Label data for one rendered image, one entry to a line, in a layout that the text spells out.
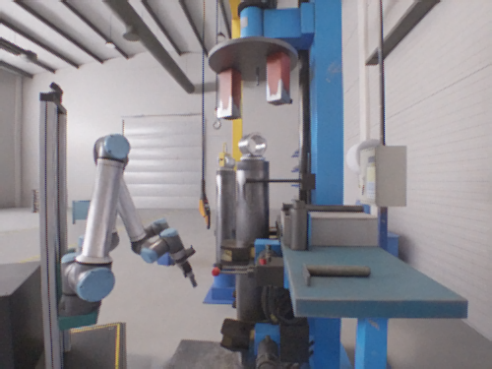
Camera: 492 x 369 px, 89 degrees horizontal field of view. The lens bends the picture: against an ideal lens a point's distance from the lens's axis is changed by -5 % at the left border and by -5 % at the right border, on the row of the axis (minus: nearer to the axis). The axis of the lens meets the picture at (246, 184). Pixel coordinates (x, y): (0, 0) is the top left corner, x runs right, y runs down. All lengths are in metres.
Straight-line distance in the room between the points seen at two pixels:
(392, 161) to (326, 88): 0.65
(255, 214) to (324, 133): 0.63
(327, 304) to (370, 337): 0.15
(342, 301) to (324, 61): 1.38
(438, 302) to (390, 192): 1.21
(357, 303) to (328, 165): 1.03
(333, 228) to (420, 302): 0.54
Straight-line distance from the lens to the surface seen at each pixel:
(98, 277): 1.30
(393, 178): 1.93
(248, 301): 1.74
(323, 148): 1.62
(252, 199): 1.58
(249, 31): 1.85
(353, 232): 1.23
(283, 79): 1.63
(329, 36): 1.83
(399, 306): 0.76
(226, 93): 1.85
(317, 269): 0.83
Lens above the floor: 1.34
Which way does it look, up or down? 1 degrees down
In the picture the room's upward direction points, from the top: straight up
